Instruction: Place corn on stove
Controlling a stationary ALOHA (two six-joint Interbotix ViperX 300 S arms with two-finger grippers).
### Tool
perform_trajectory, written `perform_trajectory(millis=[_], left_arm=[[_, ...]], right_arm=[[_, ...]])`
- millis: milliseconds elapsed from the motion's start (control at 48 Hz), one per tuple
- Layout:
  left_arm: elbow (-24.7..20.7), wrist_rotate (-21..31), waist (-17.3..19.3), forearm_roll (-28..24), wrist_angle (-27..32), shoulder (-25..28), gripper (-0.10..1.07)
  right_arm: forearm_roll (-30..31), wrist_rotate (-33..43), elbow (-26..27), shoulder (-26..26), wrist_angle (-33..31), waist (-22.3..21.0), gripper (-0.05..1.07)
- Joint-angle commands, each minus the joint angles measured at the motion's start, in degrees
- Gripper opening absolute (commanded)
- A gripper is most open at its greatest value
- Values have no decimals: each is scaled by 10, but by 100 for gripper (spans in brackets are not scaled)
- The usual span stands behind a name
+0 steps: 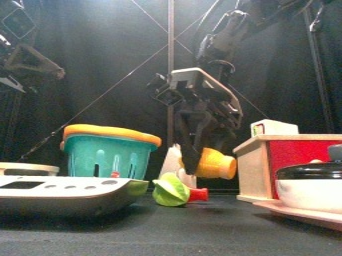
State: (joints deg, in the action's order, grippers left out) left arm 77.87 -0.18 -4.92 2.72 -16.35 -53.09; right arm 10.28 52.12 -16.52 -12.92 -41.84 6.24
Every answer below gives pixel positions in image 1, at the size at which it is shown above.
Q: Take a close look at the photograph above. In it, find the cream round dish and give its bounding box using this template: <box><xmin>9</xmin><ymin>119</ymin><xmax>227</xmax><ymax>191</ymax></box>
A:
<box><xmin>0</xmin><ymin>161</ymin><xmax>61</xmax><ymax>177</ymax></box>

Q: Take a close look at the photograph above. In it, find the small white toy box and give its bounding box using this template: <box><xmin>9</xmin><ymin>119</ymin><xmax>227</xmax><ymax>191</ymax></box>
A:
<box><xmin>249</xmin><ymin>118</ymin><xmax>301</xmax><ymax>138</ymax></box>

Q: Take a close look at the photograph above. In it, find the yellow toy corn cob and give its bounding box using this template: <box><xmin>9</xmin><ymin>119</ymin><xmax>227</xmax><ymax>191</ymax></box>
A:
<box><xmin>179</xmin><ymin>147</ymin><xmax>239</xmax><ymax>181</ymax></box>

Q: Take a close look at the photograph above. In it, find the wooden toy cabinet red front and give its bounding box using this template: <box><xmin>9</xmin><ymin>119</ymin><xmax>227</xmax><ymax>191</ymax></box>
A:
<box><xmin>231</xmin><ymin>133</ymin><xmax>342</xmax><ymax>205</ymax></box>

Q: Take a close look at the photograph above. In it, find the metal frame pole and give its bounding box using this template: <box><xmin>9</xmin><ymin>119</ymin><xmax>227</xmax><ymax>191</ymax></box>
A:
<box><xmin>302</xmin><ymin>0</ymin><xmax>337</xmax><ymax>135</ymax></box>
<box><xmin>166</xmin><ymin>0</ymin><xmax>176</xmax><ymax>148</ymax></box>

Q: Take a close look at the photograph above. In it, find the light wooden tray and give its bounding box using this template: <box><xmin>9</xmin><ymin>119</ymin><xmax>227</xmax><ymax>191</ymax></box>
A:
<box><xmin>253</xmin><ymin>199</ymin><xmax>342</xmax><ymax>233</ymax></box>

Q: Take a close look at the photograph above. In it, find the green and red toy vegetable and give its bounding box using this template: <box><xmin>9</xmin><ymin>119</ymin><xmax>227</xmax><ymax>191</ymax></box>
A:
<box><xmin>151</xmin><ymin>171</ymin><xmax>210</xmax><ymax>208</ymax></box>

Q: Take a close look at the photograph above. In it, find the thin diagonal cord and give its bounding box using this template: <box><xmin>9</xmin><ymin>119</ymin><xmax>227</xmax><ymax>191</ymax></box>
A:
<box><xmin>130</xmin><ymin>0</ymin><xmax>271</xmax><ymax>120</ymax></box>
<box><xmin>16</xmin><ymin>0</ymin><xmax>220</xmax><ymax>163</ymax></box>

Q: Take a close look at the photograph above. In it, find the white pot with black lid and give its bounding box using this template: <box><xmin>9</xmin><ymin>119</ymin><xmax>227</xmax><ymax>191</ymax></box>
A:
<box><xmin>274</xmin><ymin>143</ymin><xmax>342</xmax><ymax>215</ymax></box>

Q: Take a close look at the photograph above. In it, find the teal basket with orange rim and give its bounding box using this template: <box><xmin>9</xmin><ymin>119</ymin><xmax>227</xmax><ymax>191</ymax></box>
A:
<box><xmin>59</xmin><ymin>123</ymin><xmax>163</xmax><ymax>181</ymax></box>

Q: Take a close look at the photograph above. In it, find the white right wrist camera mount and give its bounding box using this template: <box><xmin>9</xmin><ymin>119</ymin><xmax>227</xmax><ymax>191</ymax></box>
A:
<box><xmin>147</xmin><ymin>67</ymin><xmax>245</xmax><ymax>125</ymax></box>

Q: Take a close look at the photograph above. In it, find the grey digital kitchen scale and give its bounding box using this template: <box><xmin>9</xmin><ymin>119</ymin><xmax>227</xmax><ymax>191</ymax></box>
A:
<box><xmin>0</xmin><ymin>175</ymin><xmax>151</xmax><ymax>218</ymax></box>

